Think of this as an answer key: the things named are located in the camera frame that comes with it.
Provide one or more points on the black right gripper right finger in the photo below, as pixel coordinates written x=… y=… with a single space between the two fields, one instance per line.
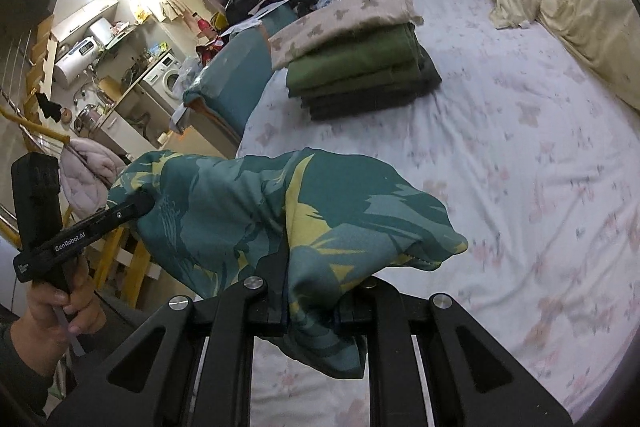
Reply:
x=431 y=363

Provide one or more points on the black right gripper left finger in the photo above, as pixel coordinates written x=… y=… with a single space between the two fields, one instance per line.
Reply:
x=190 y=364

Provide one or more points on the green yellow patterned shorts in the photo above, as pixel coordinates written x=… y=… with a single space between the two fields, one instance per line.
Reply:
x=342 y=217

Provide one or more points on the person's left hand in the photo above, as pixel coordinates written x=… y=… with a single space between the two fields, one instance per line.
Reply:
x=41 y=336

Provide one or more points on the pink quilted cloth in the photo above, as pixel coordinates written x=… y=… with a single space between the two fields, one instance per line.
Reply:
x=88 y=170

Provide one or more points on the white washing machine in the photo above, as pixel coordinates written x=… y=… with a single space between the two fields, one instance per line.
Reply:
x=162 y=77

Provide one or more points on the teal padded headboard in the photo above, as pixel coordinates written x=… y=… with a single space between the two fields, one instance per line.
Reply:
x=229 y=87

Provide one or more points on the white floral bed sheet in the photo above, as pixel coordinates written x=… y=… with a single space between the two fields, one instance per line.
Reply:
x=538 y=167

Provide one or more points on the dark folded clothes stack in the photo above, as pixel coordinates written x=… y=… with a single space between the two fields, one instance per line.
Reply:
x=362 y=72

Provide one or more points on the beige patterned folded cloth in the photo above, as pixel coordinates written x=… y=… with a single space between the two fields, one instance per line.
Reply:
x=338 y=19

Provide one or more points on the cream crumpled duvet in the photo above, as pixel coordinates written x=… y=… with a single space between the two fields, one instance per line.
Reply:
x=602 y=34

